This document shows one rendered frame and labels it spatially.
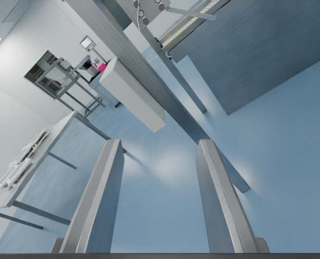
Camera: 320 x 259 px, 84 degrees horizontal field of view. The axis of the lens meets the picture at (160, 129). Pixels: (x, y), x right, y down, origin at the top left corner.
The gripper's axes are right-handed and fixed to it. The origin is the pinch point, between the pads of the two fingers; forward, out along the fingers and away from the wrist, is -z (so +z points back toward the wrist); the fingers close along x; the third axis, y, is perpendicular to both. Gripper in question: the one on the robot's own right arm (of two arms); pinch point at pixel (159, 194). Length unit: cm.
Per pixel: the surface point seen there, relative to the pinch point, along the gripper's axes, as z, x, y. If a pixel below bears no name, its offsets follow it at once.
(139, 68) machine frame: -56, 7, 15
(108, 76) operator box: -44.5, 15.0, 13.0
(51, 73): -395, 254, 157
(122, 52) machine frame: -56, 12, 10
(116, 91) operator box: -44.4, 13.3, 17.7
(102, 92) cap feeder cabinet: -335, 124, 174
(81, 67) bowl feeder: -351, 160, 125
